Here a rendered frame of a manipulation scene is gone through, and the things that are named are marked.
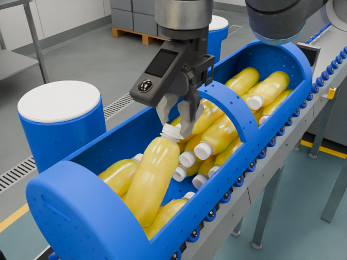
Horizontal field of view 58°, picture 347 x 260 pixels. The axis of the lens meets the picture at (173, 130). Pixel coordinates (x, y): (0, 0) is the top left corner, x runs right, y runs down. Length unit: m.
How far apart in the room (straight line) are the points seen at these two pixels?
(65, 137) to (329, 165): 2.03
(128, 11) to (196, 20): 4.10
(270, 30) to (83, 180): 0.38
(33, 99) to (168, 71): 0.79
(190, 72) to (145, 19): 3.90
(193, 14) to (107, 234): 0.35
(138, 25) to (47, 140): 3.54
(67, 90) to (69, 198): 0.76
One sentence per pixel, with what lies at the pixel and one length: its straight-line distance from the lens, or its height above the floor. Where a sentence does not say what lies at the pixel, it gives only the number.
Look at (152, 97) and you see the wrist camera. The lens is 0.47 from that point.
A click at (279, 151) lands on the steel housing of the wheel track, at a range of 1.17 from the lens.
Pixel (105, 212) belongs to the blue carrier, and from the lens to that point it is 0.51.
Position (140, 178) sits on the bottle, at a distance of 0.59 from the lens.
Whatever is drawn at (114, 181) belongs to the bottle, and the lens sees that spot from 0.68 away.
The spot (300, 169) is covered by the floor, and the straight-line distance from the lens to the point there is 2.51.
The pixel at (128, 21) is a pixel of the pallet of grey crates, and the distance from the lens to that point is 4.62.
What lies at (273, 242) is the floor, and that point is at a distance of 2.02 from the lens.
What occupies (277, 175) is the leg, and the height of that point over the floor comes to 0.58.
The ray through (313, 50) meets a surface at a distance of 1.53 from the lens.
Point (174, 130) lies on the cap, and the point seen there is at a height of 1.25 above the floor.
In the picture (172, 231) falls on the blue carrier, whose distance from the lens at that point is 0.58.
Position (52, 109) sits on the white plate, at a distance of 1.13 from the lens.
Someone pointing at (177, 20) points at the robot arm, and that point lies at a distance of 0.48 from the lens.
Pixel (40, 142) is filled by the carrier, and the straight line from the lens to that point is 1.14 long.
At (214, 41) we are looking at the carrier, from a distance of 1.84.
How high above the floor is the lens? 1.60
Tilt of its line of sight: 36 degrees down
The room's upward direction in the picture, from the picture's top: straight up
